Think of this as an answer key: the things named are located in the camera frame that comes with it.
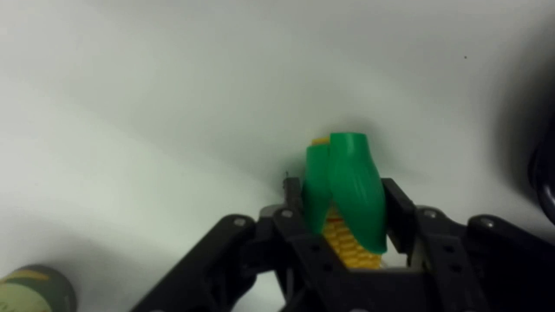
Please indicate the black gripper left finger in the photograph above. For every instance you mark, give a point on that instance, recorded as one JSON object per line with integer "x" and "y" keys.
{"x": 231, "y": 260}

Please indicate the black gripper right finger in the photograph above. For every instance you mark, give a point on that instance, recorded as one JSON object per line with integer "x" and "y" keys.
{"x": 491, "y": 260}

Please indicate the yellow and green corn toy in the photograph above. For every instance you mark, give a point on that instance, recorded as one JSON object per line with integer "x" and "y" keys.
{"x": 352, "y": 190}

